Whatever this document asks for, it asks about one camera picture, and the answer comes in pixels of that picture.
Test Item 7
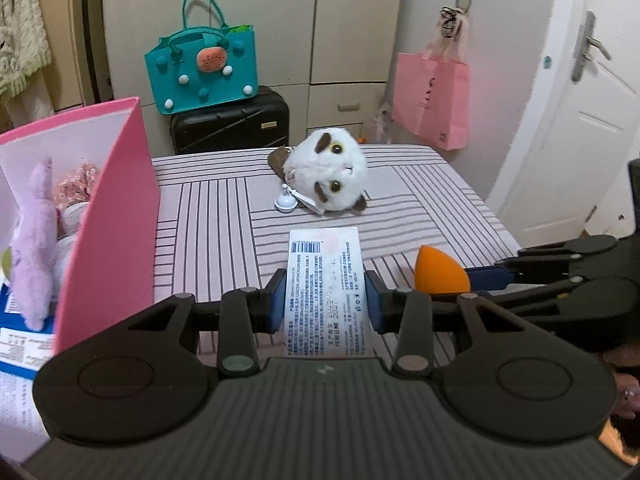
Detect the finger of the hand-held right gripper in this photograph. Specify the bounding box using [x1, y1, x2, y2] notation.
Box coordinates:
[464, 234, 621, 292]
[480, 274, 623, 328]

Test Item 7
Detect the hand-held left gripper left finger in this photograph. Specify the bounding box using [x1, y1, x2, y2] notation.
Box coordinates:
[126, 270, 289, 379]

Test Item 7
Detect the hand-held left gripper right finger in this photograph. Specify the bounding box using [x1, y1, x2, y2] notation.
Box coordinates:
[363, 270, 537, 379]

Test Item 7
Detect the white tissue packet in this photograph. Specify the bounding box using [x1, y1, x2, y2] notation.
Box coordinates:
[282, 227, 377, 361]

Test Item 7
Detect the orange makeup sponge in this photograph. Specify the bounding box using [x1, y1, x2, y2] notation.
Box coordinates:
[413, 245, 472, 294]

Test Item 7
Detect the pink paper box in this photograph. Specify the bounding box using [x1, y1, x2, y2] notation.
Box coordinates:
[0, 96, 161, 467]

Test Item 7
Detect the purple plush toy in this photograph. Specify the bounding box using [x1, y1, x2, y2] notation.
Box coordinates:
[10, 156, 62, 332]

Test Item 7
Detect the person's right hand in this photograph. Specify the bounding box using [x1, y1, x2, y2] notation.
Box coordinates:
[606, 359, 640, 427]

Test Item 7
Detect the striped bed sheet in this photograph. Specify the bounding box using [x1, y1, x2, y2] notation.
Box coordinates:
[150, 143, 524, 362]

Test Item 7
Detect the white door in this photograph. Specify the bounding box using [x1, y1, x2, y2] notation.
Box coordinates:
[486, 0, 640, 247]

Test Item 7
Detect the white cat plush toy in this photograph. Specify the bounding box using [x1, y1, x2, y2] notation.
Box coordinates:
[267, 128, 370, 217]

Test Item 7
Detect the pink paper bag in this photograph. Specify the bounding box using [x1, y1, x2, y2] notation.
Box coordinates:
[390, 51, 471, 151]

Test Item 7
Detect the black suitcase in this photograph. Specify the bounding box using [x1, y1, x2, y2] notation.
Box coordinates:
[169, 86, 291, 156]

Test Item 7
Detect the small crumpled plastic bag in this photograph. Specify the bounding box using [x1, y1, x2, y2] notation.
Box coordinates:
[372, 102, 397, 144]

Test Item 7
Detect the teal felt handbag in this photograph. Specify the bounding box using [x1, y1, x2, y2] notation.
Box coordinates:
[144, 0, 260, 116]

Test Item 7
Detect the blue white printed packet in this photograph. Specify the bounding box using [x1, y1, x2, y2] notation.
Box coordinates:
[0, 280, 57, 377]

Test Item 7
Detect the white printed paper sheet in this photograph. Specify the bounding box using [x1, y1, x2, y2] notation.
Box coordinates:
[0, 371, 52, 466]

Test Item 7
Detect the beige wardrobe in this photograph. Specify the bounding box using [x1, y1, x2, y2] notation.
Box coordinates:
[99, 0, 407, 157]

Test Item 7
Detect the cream knit sweater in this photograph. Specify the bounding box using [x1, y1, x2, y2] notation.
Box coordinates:
[0, 0, 54, 117]

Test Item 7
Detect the silver door handle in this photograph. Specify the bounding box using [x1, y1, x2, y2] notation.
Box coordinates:
[571, 10, 612, 84]

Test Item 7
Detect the wall hook with hair ties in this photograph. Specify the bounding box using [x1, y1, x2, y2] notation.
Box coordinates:
[438, 0, 474, 59]

